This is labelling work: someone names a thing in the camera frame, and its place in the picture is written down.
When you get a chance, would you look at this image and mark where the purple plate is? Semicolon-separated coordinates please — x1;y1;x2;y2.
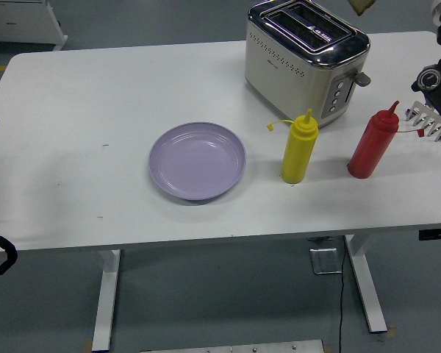
148;121;247;202

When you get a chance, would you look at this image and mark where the cream and chrome toaster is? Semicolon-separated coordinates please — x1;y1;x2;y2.
244;0;372;129

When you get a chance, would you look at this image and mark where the brown bread slice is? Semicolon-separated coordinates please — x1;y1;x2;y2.
347;0;378;17

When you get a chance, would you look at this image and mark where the white background machine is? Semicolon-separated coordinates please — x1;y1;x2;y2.
0;0;69;51

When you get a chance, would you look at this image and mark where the small metal floor plate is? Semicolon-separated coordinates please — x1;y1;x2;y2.
309;248;343;276

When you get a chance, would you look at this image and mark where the white table leg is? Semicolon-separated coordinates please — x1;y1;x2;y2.
344;234;388;335
91;249;121;352

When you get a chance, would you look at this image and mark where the yellow squeeze bottle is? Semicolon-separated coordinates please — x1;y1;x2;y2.
266;107;320;185

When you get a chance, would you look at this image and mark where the red squeeze bottle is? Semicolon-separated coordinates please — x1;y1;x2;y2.
347;99;426;180

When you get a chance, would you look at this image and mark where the metal toast rack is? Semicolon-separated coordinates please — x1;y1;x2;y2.
404;101;441;143

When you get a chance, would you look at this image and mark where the black table control panel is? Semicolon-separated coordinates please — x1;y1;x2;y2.
417;228;441;242

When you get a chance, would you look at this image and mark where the wide metal base plate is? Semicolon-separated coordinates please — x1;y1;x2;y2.
139;338;325;353

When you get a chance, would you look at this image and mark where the black floor cable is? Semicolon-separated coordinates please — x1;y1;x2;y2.
336;238;348;353

